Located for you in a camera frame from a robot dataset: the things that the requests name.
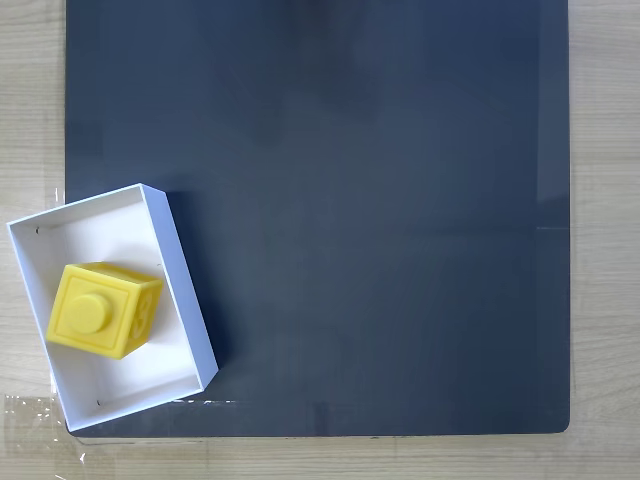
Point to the yellow toy block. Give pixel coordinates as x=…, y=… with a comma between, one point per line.
x=95, y=310

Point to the dark grey mat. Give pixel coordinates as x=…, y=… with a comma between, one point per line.
x=375, y=200

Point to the clear adhesive tape piece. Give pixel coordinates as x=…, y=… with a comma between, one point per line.
x=27, y=430

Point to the white cardboard box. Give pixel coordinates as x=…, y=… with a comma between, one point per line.
x=175, y=280

